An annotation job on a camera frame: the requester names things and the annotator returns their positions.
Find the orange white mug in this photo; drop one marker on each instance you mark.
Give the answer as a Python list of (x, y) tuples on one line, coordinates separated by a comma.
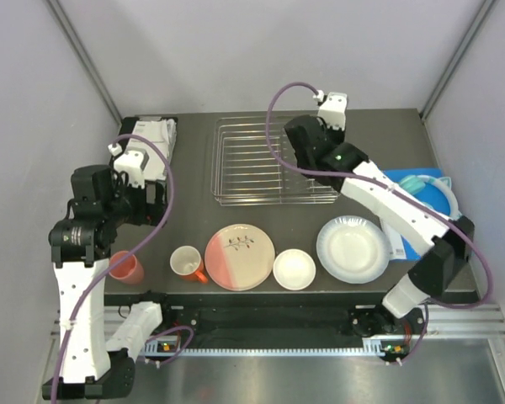
[(187, 263)]

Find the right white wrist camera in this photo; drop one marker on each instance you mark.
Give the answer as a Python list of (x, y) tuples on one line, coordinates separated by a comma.
[(332, 109)]

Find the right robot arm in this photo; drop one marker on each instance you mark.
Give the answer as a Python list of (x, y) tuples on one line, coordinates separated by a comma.
[(442, 243)]

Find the pink plastic cup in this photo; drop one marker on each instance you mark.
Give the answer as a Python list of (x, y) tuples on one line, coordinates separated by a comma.
[(126, 270)]

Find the metal wire dish rack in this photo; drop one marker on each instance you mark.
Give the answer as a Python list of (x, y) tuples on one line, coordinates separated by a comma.
[(244, 172)]

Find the small white bowl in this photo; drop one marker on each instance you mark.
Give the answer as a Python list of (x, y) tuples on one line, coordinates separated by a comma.
[(294, 269)]

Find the blue folder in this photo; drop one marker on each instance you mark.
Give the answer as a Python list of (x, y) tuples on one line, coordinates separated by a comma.
[(401, 250)]

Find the white blue-rimmed plate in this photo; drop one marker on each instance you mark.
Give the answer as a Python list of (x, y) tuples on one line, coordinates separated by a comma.
[(352, 249)]

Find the teal cat-ear headphones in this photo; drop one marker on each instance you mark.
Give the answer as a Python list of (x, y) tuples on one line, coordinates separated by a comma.
[(434, 192)]

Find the pink cream floral plate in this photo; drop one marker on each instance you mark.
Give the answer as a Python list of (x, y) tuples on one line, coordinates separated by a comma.
[(239, 257)]

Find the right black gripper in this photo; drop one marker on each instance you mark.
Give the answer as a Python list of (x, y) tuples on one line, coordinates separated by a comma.
[(337, 134)]

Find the black tray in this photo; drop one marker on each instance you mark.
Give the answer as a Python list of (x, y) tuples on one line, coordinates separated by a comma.
[(126, 126)]

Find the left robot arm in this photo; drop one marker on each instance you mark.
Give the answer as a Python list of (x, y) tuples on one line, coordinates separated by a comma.
[(90, 365)]

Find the aluminium rail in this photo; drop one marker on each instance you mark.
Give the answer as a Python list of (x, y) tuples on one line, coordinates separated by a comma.
[(484, 322)]

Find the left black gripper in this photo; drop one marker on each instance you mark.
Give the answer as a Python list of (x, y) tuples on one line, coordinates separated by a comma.
[(150, 214)]

